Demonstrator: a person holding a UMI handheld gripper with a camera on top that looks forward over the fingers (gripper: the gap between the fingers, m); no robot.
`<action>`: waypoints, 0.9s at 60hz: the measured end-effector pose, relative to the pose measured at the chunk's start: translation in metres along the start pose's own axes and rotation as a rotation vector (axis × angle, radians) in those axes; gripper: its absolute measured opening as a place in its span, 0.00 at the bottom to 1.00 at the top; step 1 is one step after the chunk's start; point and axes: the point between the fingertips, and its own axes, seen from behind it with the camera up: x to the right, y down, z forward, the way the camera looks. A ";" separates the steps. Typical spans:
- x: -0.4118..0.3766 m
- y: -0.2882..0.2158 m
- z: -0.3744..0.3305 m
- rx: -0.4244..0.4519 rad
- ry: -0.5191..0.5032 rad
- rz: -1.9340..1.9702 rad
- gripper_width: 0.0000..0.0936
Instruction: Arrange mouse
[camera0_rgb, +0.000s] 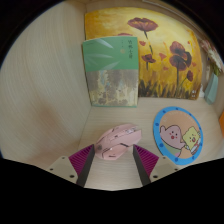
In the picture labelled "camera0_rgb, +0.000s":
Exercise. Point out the pale green vase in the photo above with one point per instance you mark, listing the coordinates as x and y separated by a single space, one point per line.
211 88

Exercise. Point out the pink computer mouse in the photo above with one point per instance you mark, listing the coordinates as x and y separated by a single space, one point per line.
116 141

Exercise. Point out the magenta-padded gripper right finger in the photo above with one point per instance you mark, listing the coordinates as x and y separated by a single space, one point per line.
150 165

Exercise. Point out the yellow poppy flower painting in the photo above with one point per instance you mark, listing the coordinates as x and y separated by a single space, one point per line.
163 30

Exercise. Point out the green book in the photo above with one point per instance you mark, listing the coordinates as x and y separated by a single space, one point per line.
111 71

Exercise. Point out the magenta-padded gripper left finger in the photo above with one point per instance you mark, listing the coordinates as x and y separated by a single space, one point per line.
74 164

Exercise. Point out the round blue cartoon mouse pad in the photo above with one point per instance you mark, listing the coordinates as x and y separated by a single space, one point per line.
178 135

